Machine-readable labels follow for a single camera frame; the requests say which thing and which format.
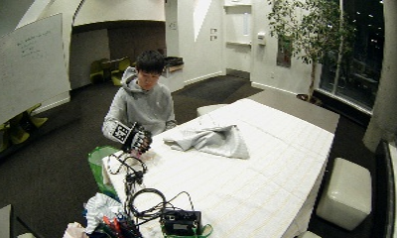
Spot white cube with black markers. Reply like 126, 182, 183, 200
109, 121, 134, 145

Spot person in grey hoodie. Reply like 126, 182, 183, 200
100, 50, 178, 146

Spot crumpled grey cloth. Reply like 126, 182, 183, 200
162, 124, 251, 161

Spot white low stool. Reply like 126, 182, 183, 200
195, 103, 230, 117

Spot crumpled white plastic bag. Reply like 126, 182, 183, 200
84, 192, 125, 234

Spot yellow-green chair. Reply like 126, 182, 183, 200
0, 103, 49, 153
89, 58, 110, 84
109, 57, 131, 87

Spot black electronic box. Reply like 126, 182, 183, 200
159, 209, 203, 236

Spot red and orange tools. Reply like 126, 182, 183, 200
98, 215, 133, 238

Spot white quilted table cover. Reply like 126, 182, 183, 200
101, 98, 335, 238

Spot large whiteboard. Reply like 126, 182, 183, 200
0, 13, 73, 134

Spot dark plant pot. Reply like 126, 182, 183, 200
295, 93, 324, 107

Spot white cube ottoman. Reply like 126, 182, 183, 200
314, 157, 372, 232

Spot indoor tree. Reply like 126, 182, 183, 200
266, 0, 356, 100

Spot large dark window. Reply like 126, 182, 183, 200
318, 0, 386, 111

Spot black cable bundle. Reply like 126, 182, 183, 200
106, 151, 195, 226

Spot white wall shelf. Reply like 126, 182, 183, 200
225, 40, 253, 47

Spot white wall dispenser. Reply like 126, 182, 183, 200
255, 31, 268, 47

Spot dark wall picture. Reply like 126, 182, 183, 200
275, 35, 294, 68

